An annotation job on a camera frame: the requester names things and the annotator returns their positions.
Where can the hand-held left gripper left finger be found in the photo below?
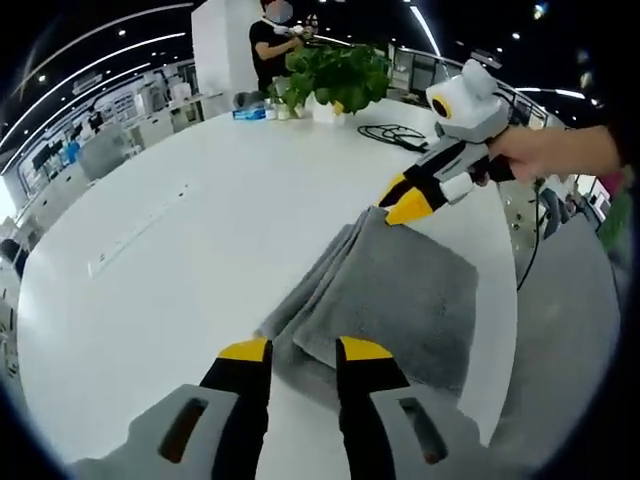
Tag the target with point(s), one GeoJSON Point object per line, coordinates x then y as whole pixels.
{"type": "Point", "coordinates": [200, 435]}

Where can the blue tissue pack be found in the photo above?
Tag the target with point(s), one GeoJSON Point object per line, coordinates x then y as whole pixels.
{"type": "Point", "coordinates": [250, 114]}

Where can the ceiling air conditioner unit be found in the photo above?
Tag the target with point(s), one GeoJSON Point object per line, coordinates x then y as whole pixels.
{"type": "Point", "coordinates": [87, 85]}

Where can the black office chair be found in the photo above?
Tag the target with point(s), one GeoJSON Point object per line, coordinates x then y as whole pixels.
{"type": "Point", "coordinates": [11, 257]}

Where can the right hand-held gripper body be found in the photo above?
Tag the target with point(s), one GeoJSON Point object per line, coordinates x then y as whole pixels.
{"type": "Point", "coordinates": [470, 110]}

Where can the small plant in white pot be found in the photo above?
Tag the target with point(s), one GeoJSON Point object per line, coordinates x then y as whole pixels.
{"type": "Point", "coordinates": [281, 97]}

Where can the light grey office chair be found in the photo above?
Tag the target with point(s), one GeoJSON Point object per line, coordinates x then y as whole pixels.
{"type": "Point", "coordinates": [102, 152]}

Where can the dark grey cloth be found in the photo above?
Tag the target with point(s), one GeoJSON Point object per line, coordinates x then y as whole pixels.
{"type": "Point", "coordinates": [250, 100]}

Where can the green potted plant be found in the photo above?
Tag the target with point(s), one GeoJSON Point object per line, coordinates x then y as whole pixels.
{"type": "Point", "coordinates": [345, 75]}

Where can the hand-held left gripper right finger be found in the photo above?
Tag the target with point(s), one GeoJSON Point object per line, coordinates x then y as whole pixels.
{"type": "Point", "coordinates": [400, 435]}

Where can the grey towel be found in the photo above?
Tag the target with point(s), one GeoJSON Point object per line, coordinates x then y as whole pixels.
{"type": "Point", "coordinates": [400, 290]}

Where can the person's right hand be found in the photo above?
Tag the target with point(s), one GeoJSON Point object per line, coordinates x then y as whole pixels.
{"type": "Point", "coordinates": [525, 155]}

